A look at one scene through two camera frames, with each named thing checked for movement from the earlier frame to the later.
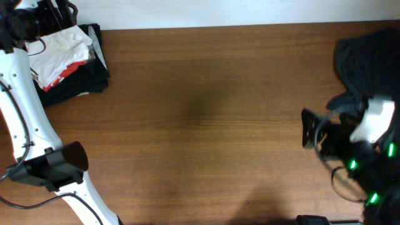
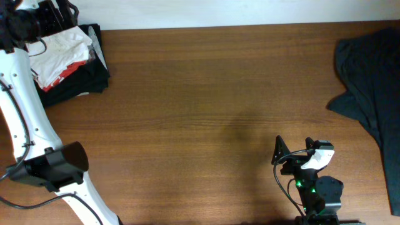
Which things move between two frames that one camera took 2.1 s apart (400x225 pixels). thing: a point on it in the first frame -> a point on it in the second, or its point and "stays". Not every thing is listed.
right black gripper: (338, 133) -> (294, 163)
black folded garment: (92, 77) stays
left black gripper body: (49, 19) stays
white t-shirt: (64, 50) stays
